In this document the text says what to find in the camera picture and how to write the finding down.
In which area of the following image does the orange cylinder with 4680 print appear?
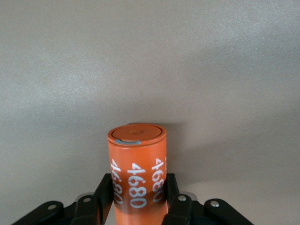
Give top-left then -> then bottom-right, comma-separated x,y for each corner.
107,123 -> 170,225

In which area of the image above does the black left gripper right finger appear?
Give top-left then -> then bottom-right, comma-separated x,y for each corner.
162,173 -> 254,225

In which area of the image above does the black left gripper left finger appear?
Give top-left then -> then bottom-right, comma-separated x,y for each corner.
13,173 -> 116,225

